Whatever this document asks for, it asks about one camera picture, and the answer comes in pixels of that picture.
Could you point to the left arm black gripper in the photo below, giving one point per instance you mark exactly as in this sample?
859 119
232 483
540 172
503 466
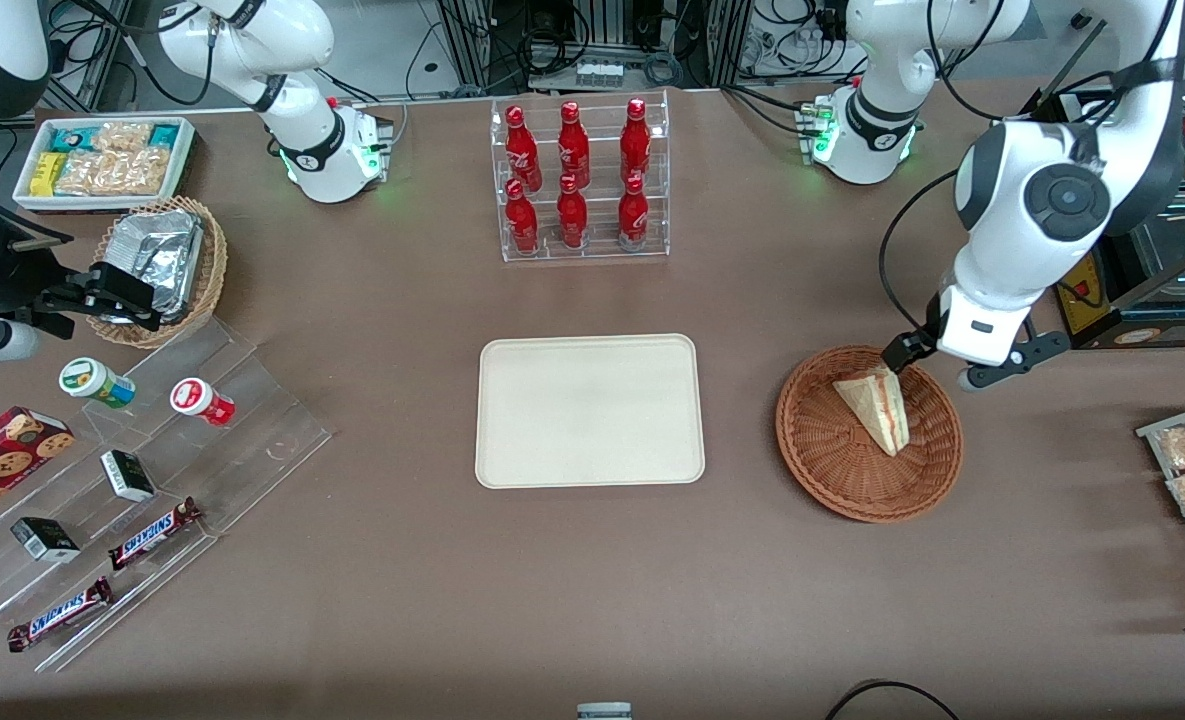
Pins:
903 351

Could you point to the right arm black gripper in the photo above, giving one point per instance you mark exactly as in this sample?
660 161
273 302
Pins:
14 281

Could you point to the triangular sandwich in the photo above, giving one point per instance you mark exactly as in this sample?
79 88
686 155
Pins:
882 415

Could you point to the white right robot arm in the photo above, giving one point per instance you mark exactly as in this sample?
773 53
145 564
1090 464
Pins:
302 150

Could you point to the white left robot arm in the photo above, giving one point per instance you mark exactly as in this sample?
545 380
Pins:
1002 250

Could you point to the light tan wicker basket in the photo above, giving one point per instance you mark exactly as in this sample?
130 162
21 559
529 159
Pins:
210 270

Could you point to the brown round wicker basket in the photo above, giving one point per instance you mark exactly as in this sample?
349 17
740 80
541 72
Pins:
832 460

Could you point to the beige rectangular serving tray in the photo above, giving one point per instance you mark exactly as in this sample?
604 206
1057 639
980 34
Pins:
572 420

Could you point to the silver foil wrapped pack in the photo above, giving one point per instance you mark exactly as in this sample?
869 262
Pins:
172 285
152 235

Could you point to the green lid white cup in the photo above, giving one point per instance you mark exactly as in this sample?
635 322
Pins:
92 380

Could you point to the large clear cracker bag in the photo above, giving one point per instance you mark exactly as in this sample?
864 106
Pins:
117 172

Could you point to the red lid white cup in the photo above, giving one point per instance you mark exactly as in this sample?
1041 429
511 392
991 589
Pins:
197 398

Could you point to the yellow snack packet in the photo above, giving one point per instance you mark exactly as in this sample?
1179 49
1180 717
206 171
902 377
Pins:
47 173

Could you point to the white rectangular snack bin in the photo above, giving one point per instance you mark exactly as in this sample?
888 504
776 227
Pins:
24 190

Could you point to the small clear cracker bag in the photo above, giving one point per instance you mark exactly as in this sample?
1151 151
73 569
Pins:
122 136

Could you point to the clear acrylic tiered stand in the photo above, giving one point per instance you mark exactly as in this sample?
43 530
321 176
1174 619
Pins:
252 400

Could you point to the teal snack packet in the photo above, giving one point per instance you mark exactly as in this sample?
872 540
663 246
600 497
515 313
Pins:
164 135
68 136

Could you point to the small dark green box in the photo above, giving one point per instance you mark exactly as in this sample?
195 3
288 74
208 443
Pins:
128 476
45 540

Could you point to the red chocolate cookie box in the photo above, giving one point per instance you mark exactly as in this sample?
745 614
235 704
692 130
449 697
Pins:
2 460

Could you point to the Snickers chocolate bar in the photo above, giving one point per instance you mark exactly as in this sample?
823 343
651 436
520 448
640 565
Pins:
152 535
60 615

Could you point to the black food warmer appliance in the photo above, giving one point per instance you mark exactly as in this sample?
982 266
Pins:
1152 295

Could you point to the red soda bottle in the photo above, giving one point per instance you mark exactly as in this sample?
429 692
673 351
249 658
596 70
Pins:
572 218
574 148
633 215
522 222
635 140
522 150

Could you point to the clear acrylic bottle rack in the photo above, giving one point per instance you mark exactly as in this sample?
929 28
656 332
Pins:
602 256

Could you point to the white power strip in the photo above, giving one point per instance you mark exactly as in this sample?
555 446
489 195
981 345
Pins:
600 75

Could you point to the aluminium equipment rack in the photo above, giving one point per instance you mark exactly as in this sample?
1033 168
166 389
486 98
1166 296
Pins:
612 20

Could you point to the grey white small box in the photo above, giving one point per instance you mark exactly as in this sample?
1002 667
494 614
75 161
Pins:
604 712

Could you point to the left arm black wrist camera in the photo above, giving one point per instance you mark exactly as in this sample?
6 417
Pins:
1022 358

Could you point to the aluminium frame post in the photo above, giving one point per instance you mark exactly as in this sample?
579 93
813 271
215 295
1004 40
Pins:
102 60

